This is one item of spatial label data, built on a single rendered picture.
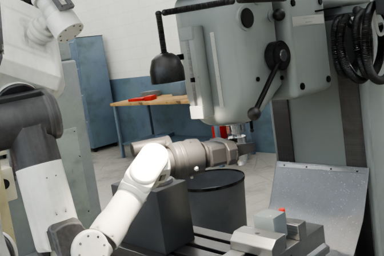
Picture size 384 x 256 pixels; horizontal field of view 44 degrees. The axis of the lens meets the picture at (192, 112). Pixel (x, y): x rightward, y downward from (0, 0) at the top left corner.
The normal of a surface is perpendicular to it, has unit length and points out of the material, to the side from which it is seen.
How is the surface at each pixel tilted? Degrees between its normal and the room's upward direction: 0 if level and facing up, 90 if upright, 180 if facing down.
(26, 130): 76
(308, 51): 90
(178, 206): 90
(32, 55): 59
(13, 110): 49
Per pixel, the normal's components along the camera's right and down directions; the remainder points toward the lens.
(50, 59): 0.68, -0.57
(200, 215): -0.41, 0.24
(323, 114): -0.69, 0.19
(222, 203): 0.23, 0.15
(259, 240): -0.56, -0.62
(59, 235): 0.62, -0.25
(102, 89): 0.70, -0.01
